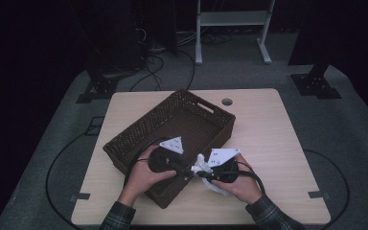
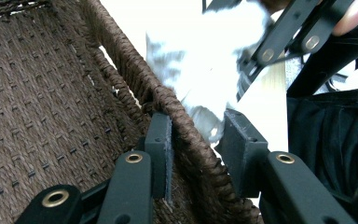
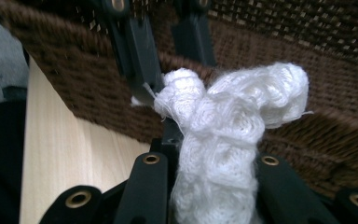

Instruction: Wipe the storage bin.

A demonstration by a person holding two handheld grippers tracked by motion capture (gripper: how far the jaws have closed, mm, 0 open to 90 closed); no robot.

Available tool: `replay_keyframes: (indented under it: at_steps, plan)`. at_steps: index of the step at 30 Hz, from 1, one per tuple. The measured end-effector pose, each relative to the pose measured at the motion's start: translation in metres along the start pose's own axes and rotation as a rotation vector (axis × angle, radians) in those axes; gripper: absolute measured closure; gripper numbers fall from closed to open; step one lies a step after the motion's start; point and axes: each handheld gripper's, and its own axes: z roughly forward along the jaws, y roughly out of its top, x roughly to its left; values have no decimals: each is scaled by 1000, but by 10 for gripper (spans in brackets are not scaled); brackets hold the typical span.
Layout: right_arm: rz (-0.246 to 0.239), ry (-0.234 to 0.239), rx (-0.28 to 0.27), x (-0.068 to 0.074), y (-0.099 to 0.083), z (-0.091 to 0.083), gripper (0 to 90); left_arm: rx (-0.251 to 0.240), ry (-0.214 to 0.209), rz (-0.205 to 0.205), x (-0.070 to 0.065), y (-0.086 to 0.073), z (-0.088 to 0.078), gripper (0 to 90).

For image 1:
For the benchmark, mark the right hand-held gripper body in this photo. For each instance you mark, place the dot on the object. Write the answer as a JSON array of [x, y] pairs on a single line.
[[225, 172]]

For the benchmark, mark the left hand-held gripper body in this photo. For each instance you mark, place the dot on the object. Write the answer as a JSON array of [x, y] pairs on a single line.
[[163, 160]]

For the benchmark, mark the white knitted cloth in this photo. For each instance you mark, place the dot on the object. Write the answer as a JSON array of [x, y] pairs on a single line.
[[202, 164]]

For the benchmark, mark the brown woven basket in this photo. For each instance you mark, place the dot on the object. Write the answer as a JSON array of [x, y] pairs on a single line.
[[201, 127]]

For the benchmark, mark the person's right hand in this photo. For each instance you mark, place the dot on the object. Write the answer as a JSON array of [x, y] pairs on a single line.
[[242, 185]]

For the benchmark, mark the person's left hand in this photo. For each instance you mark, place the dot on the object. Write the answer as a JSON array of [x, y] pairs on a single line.
[[142, 179]]

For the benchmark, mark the grey round table grommet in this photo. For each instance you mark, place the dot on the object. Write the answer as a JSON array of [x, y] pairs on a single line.
[[226, 102]]

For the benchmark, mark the black tape square outline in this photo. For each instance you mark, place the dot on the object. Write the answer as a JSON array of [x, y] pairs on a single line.
[[87, 126]]

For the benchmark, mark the black tape strip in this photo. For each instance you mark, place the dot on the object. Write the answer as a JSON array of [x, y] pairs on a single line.
[[80, 197], [318, 194]]

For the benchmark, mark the black stand base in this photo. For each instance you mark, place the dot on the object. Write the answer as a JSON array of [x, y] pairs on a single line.
[[100, 87], [314, 84]]

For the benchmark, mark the white metal stand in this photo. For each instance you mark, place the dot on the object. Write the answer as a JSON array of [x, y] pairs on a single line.
[[233, 18]]

